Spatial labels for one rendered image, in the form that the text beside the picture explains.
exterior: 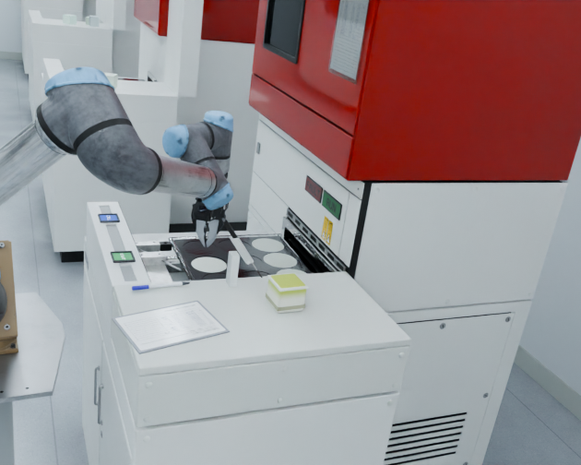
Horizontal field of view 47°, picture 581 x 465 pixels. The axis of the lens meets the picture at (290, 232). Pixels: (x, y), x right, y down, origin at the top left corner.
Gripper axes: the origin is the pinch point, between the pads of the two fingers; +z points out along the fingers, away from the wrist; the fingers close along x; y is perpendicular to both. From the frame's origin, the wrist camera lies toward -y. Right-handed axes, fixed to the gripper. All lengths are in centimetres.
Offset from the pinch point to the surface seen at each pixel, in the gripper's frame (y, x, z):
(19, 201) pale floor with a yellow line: 221, 187, 102
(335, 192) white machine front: 18.6, -30.9, -14.6
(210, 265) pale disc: 6.3, -0.3, 9.3
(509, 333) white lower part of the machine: 40, -93, 29
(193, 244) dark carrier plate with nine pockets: 18.2, 8.6, 9.6
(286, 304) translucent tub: -23.5, -26.6, 0.1
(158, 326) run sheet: -40.4, -1.8, 2.1
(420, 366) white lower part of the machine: 23, -66, 38
